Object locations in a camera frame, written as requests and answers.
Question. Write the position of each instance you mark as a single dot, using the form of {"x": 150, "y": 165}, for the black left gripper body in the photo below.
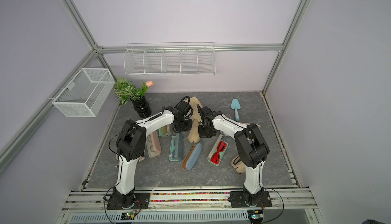
{"x": 185, "y": 125}

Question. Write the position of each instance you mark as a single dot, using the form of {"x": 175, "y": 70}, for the white wire basket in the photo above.
{"x": 85, "y": 94}

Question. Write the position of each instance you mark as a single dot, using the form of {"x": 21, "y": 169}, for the aluminium mounting rail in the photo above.
{"x": 288, "y": 198}

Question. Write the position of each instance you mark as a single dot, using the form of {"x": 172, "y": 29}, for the green artificial plant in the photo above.
{"x": 126, "y": 91}

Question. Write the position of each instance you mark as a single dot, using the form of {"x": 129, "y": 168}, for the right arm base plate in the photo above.
{"x": 240, "y": 199}

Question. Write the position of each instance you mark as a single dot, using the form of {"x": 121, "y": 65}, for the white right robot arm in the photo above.
{"x": 251, "y": 147}

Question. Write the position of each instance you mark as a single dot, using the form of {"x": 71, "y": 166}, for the pink open glasses case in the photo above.
{"x": 153, "y": 145}

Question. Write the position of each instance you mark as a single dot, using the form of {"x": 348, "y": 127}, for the aluminium frame post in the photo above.
{"x": 80, "y": 24}

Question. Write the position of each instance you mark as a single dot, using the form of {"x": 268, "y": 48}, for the grey case red glasses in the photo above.
{"x": 218, "y": 150}

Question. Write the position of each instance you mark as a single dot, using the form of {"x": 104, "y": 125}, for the long white wire shelf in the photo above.
{"x": 186, "y": 58}

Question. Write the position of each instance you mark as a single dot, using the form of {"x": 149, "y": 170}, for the green glasses case open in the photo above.
{"x": 165, "y": 131}

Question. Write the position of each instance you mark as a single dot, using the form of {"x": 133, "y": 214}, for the pink tulip flower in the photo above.
{"x": 149, "y": 83}

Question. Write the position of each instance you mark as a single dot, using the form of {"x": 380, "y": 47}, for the teal small trowel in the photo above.
{"x": 235, "y": 105}

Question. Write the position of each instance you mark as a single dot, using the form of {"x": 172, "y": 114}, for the blue brown glasses case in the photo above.
{"x": 192, "y": 156}

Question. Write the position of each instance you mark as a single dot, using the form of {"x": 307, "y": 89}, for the beige fabric glove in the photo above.
{"x": 194, "y": 112}

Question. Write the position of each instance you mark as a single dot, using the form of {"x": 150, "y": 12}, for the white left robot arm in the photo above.
{"x": 131, "y": 143}

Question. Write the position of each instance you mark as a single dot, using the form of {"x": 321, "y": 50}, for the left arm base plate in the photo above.
{"x": 140, "y": 201}

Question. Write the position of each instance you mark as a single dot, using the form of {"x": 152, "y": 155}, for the beige case black glasses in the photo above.
{"x": 238, "y": 165}

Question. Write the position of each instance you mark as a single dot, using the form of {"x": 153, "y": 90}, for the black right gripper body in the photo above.
{"x": 203, "y": 132}

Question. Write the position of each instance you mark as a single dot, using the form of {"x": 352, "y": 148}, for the black glossy vase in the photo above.
{"x": 142, "y": 107}

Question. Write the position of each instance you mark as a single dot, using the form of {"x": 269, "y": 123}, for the teal grey open case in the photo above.
{"x": 176, "y": 147}

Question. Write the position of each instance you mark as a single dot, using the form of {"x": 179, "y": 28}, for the white vented cable duct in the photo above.
{"x": 168, "y": 217}

